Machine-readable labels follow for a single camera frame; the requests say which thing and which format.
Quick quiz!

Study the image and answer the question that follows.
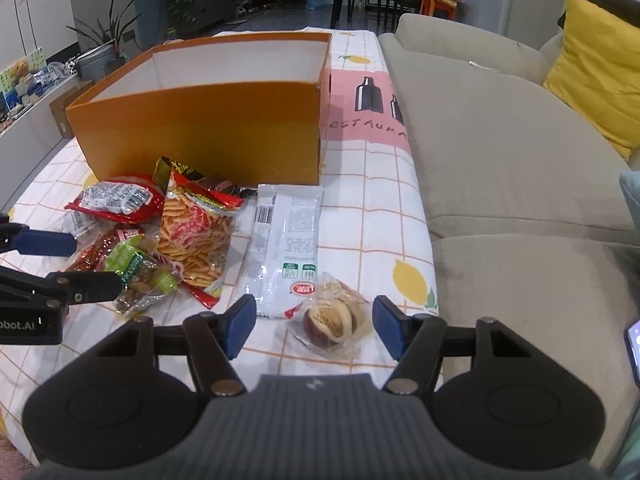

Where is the teal column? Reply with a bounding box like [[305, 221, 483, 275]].
[[128, 0, 168, 50]]

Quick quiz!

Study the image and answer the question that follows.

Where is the brown cardboard box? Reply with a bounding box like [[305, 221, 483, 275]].
[[49, 80, 94, 140]]

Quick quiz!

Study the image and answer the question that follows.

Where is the orange stool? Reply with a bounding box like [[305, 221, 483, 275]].
[[420, 0, 459, 23]]

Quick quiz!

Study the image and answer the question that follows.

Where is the red-brown clear snack packet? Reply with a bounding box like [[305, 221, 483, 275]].
[[65, 227, 146, 274]]

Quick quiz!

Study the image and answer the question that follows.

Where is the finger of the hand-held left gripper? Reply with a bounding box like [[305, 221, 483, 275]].
[[0, 214, 78, 259], [0, 265, 124, 307]]

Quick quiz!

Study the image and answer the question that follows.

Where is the yellow pillow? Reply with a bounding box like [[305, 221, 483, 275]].
[[542, 0, 640, 161]]

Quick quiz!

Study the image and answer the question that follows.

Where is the dark packet with yellow print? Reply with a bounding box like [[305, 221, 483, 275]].
[[152, 156, 258, 198]]

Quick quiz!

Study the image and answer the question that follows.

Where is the grey metal bucket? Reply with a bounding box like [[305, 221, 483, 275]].
[[75, 44, 127, 84]]

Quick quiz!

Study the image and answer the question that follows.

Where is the orange cardboard box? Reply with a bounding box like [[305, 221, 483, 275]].
[[66, 32, 333, 187]]

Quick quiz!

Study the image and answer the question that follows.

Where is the beige sofa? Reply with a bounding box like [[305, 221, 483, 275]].
[[377, 12, 640, 480]]

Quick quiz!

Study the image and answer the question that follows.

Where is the green label nut packet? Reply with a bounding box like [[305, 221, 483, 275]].
[[102, 237, 183, 316]]

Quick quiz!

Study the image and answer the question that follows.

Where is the small clear packet white label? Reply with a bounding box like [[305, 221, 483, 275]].
[[60, 210, 99, 241]]

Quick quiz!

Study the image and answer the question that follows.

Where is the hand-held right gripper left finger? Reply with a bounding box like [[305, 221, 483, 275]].
[[95, 294, 258, 397]]

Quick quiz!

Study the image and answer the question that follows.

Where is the smartphone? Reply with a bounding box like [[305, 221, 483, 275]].
[[625, 317, 640, 388]]

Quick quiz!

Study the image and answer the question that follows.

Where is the white low console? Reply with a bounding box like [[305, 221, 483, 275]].
[[0, 67, 82, 211]]

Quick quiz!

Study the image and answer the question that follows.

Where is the red snack packet white label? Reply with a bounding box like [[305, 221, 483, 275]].
[[65, 174, 166, 224]]

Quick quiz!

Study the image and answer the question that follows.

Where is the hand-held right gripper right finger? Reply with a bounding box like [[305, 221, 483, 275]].
[[372, 295, 546, 393]]

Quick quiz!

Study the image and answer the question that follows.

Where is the long-leaf potted plant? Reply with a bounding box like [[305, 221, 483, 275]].
[[66, 0, 142, 56]]

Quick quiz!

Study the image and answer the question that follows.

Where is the long white snack packet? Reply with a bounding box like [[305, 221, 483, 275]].
[[242, 184, 325, 320]]

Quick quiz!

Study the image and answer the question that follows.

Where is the clear round pastry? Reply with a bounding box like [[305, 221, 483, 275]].
[[286, 272, 376, 360]]

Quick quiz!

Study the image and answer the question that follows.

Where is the light blue cloth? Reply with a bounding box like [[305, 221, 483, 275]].
[[620, 170, 640, 247]]

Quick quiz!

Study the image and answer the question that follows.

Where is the clear bag of orange crackers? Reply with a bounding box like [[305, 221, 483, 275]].
[[157, 170, 246, 311]]

